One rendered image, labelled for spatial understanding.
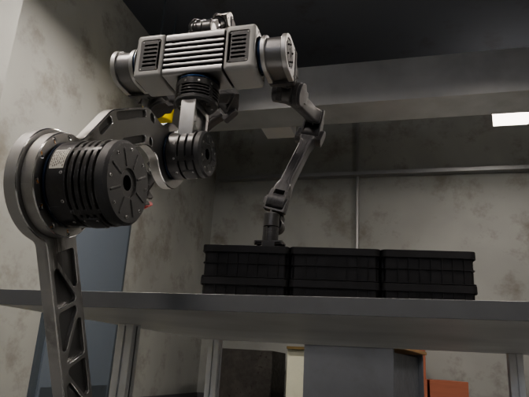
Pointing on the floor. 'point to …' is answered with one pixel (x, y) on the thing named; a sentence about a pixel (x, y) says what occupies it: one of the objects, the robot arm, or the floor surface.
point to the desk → (362, 372)
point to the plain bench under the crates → (301, 325)
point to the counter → (294, 371)
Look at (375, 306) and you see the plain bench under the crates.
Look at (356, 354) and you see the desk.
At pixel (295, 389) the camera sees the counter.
